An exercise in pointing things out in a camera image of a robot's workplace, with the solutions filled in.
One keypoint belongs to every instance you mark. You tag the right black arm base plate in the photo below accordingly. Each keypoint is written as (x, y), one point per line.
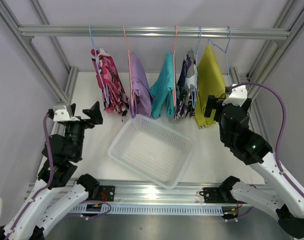
(212, 195)

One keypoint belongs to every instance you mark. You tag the lilac purple trousers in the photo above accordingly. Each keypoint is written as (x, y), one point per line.
(141, 101)

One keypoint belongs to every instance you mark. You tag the white slotted cable duct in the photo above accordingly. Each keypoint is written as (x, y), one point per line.
(131, 209)

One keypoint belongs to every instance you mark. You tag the olive yellow trousers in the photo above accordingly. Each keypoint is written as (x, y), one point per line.
(210, 82)

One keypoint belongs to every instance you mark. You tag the teal trousers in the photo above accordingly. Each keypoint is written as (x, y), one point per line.
(162, 90)

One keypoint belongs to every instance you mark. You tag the pink camouflage trousers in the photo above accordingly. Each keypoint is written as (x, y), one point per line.
(119, 102)

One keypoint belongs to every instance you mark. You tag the white plastic basket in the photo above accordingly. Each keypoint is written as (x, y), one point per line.
(154, 151)

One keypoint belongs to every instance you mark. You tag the purple white patterned trousers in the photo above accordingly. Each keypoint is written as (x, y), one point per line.
(187, 87)

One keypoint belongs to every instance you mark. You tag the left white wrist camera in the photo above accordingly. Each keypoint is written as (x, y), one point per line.
(63, 113)

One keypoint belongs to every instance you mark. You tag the light blue wire hanger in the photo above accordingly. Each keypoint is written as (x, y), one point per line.
(105, 87)

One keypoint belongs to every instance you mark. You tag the aluminium frame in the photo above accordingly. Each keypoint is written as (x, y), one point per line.
(40, 72)

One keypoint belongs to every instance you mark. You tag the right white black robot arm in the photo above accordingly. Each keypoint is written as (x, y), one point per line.
(286, 206)

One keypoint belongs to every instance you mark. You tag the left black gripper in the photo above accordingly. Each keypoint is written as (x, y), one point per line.
(94, 113)

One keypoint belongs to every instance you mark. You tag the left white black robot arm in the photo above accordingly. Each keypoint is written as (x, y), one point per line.
(64, 134)

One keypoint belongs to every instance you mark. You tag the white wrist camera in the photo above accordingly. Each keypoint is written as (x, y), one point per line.
(63, 113)
(236, 95)

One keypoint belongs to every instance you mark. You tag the aluminium hanging rail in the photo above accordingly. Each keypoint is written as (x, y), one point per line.
(47, 30)

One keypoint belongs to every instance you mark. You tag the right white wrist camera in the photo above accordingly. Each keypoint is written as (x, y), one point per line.
(236, 95)

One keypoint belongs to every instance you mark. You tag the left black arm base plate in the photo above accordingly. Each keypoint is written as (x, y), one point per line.
(106, 193)

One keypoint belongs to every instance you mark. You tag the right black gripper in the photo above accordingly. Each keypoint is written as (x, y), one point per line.
(213, 103)

